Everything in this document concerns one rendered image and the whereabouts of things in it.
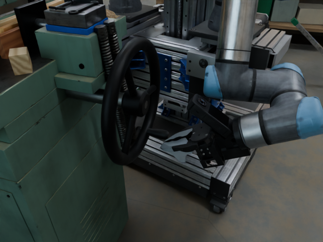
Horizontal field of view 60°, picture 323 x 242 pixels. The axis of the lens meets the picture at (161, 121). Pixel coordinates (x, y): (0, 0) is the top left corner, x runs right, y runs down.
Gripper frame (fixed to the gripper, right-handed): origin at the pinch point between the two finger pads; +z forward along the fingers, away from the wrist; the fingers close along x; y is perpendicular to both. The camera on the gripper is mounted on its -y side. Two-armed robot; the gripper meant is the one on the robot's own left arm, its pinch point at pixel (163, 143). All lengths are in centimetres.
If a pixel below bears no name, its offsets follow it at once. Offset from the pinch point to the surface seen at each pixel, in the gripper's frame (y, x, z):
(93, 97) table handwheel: -18.7, -3.1, 8.1
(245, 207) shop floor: 74, 45, 10
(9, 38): -38.3, -4.7, 17.1
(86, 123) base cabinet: -11.2, 2.6, 21.0
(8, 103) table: -27.7, -18.7, 11.5
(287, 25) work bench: 61, 271, -19
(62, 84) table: -24.8, -5.7, 11.0
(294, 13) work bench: 56, 284, -29
